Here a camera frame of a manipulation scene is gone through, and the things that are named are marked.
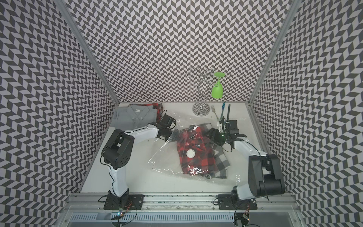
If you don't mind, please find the clear vacuum bag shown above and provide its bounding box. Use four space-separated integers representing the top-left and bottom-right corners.
148 112 246 186

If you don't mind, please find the grey garment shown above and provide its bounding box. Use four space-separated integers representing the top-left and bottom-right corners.
110 105 157 131

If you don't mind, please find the red black checked shirt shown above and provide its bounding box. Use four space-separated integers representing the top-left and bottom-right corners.
143 103 164 118

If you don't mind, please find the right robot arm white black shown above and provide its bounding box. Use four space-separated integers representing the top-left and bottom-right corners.
208 129 285 200

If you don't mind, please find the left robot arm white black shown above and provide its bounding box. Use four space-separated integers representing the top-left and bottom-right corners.
102 123 173 198

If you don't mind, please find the grey white checked shirt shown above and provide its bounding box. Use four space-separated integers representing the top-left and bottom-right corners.
199 123 231 180

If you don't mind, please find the white bag valve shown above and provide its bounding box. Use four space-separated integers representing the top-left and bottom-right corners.
186 149 196 159

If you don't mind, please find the blue pen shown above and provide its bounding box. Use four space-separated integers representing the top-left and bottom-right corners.
219 101 226 121

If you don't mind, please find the green plastic wine glass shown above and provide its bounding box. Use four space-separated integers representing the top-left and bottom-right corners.
211 72 225 99

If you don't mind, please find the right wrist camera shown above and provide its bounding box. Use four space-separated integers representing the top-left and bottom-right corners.
217 120 239 134

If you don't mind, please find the wire glass rack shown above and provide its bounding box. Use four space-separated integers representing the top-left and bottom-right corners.
188 67 214 117

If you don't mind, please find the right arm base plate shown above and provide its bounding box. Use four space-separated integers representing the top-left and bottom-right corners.
217 194 258 211

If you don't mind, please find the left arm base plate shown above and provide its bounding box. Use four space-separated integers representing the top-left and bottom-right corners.
104 194 145 211

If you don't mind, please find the aluminium front rail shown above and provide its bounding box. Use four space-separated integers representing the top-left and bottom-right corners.
61 193 300 213

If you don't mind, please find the aluminium corner post right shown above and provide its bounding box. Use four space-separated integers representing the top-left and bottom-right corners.
248 0 302 106

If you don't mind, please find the aluminium corner post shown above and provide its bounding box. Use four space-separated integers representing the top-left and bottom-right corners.
54 0 120 105
248 0 302 106

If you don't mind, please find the aluminium corner post left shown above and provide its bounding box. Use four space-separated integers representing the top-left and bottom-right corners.
54 0 120 105

